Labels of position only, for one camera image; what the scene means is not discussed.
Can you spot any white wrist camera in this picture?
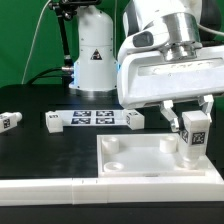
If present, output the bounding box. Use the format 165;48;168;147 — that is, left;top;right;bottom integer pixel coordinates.
117;30;169;64

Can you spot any black cable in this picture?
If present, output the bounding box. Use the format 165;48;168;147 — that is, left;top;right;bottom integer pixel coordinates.
26;68;73;86

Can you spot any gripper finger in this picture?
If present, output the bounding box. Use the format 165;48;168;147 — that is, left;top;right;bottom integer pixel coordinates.
198;95;214;121
160;100;179;132

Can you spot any black camera stand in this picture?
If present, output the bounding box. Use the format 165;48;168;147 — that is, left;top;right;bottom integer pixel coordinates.
48;0;102;80

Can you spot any sheet with fiducial markers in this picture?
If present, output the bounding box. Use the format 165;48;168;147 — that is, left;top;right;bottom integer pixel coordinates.
56;110;126;126

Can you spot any white square tabletop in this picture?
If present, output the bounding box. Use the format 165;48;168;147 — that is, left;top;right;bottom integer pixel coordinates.
97;133;208;177

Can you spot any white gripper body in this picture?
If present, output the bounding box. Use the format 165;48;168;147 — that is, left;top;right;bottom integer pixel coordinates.
117;46;224;109

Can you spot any white L-shaped fence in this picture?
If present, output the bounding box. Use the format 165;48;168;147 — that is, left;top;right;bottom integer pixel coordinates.
0;159;224;206

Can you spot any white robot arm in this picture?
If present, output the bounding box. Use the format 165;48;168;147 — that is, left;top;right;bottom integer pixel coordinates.
70;0;224;130

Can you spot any white cable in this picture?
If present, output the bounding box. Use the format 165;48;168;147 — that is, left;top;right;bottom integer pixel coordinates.
21;0;53;85

